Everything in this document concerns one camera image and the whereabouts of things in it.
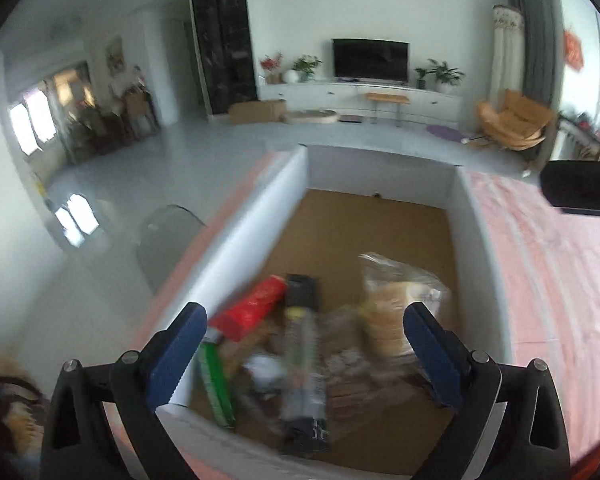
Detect triangular white green packet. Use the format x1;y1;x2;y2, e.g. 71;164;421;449
242;352;288;393

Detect wooden slatted chair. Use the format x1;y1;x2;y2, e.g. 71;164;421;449
545;112;600;163

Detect red flowers in vase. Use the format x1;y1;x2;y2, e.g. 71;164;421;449
260;52;284;84

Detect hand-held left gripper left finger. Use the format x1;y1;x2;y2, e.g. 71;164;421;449
40;301;208;480

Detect floral patterned cloth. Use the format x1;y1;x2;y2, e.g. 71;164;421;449
0;352;51;480

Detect wooden bench with metal legs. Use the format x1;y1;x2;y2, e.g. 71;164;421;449
364;92;411;126

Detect oval pet bed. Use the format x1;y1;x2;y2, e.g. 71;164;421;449
280;108;339;125

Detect framed wall picture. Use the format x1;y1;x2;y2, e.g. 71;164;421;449
105;37;125;73

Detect dark brown chocolate bar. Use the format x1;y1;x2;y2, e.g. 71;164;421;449
285;274;323;311

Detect standing air conditioner with cover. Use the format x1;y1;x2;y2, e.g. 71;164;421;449
491;4;527;106

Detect clear bag of brown strips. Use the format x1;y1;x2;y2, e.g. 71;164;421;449
320;305;431;411

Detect bread loaf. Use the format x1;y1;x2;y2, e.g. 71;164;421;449
357;252;453;361

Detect dark wooden dining furniture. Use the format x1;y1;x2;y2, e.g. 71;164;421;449
60;85;161;166

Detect flat screen television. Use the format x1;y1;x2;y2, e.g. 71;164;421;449
331;38;410;84

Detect large leafy potted plant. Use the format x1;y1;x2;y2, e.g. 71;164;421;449
426;58;466;93

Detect red wall hanging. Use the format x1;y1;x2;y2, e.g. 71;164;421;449
564;30;585;72

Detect small black snack packet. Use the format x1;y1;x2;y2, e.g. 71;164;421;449
280;415;331;456

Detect black glass cabinet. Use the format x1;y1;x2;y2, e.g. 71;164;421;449
188;0;258;116

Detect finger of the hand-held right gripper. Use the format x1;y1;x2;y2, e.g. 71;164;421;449
540;159;600;218

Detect purple floor mat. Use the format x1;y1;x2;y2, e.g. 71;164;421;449
426;125;462;141

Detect clear grey chair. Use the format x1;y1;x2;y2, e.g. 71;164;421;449
135;204;208;296

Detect striped orange grey tablecloth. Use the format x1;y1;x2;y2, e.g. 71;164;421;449
100;152;600;480

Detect green plant in glass vase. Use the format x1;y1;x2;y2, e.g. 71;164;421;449
292;55;323;82

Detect grey curtain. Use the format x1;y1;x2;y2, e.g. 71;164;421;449
506;0;563;111

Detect orange lounge chair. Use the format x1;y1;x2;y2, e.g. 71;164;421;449
476;89;556;153

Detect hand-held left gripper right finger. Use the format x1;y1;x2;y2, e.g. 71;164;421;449
402;301;571;480

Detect brown cardboard box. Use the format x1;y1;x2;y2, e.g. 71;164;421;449
228;100;287;126

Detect clear sausage stick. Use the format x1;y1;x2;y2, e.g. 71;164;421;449
280;305;328;421

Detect white television cabinet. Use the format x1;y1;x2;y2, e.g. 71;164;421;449
257;80;465;126

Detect red snack packet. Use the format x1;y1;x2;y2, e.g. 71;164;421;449
209;275;289;343

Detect white cardboard box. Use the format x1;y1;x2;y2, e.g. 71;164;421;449
152;144;513;480

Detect orange red cloth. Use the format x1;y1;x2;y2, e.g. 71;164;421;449
570;430;600;480

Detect green sausage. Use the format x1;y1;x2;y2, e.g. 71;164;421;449
196;342;237;428

